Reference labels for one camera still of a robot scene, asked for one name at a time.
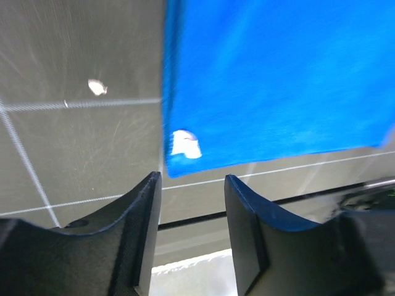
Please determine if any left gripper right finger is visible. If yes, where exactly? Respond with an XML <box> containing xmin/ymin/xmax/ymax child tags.
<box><xmin>225</xmin><ymin>175</ymin><xmax>386</xmax><ymax>295</ymax></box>

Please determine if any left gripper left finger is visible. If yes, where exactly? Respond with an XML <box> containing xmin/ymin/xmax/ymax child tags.
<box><xmin>1</xmin><ymin>172</ymin><xmax>162</xmax><ymax>295</ymax></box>

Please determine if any blue microfiber towel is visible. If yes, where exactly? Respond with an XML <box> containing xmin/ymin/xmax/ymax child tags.
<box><xmin>162</xmin><ymin>1</ymin><xmax>394</xmax><ymax>178</ymax></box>

